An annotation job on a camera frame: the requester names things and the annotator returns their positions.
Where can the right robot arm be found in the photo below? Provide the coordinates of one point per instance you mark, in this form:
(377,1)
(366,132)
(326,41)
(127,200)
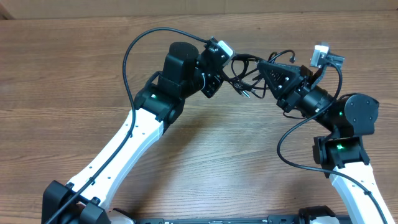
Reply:
(341,155)

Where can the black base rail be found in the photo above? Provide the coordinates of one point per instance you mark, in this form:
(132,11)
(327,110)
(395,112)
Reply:
(271,219)

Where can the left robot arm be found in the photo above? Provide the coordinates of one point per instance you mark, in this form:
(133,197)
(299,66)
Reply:
(87,196)

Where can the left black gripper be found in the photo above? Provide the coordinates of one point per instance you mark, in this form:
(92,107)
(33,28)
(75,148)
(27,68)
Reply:
(214,80)

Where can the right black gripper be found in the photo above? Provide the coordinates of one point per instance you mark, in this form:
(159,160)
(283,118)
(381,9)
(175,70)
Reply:
(280,87)

